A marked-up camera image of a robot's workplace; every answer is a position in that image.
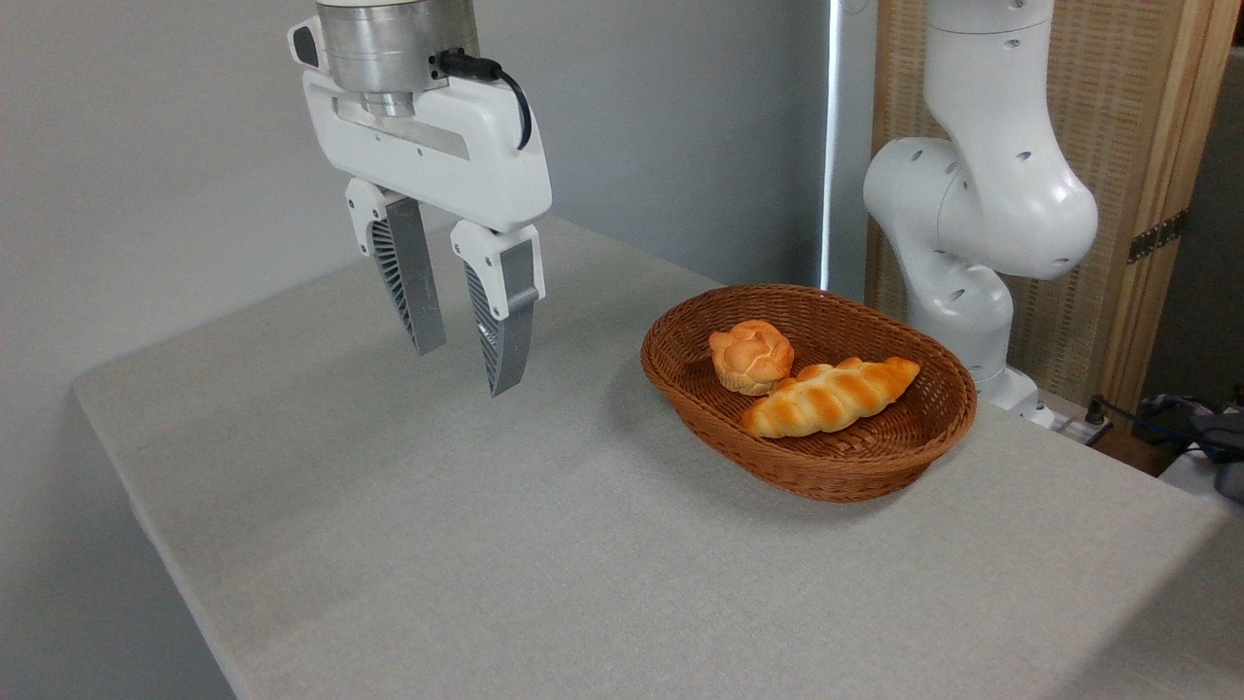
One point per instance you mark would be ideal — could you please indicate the brown wicker basket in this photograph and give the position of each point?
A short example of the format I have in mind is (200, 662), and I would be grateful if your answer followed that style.
(865, 457)

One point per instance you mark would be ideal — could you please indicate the white vertical wall strip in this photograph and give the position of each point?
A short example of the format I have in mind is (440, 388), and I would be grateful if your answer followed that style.
(829, 146)

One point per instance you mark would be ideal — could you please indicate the wooden rattan folding screen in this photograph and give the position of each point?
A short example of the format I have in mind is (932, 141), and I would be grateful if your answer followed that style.
(1127, 117)

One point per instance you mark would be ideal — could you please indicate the long braided bread loaf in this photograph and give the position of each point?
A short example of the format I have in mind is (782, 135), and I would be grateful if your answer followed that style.
(826, 399)

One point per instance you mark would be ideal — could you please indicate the round knotted bread roll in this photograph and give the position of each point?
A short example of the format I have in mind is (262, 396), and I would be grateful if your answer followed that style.
(750, 358)

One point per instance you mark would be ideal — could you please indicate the white power strip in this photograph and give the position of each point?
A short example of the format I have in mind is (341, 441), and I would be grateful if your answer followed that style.
(1069, 424)

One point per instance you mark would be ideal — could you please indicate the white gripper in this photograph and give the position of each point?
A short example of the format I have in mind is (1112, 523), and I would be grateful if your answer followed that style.
(457, 156)

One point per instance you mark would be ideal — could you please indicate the dark grey bundle of gear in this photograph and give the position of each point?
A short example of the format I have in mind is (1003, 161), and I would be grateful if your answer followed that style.
(1215, 437)

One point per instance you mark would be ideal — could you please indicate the dark metal screen hinge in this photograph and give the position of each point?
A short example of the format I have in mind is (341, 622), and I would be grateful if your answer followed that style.
(1157, 236)

